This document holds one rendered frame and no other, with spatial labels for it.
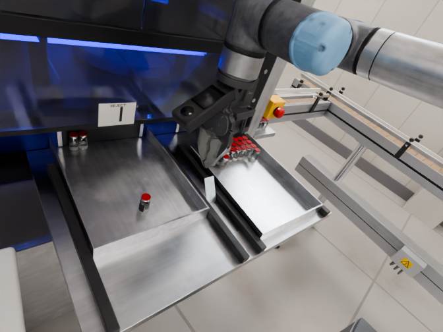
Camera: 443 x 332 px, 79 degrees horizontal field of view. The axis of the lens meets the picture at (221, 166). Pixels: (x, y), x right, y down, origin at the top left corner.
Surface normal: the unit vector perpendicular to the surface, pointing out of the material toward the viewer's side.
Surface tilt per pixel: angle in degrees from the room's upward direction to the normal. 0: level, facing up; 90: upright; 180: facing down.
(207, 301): 0
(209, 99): 29
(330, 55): 87
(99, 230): 0
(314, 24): 55
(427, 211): 90
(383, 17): 90
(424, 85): 112
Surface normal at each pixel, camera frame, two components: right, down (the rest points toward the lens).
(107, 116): 0.57, 0.64
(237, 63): -0.27, 0.51
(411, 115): -0.69, 0.26
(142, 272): 0.30, -0.74
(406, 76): -0.77, 0.49
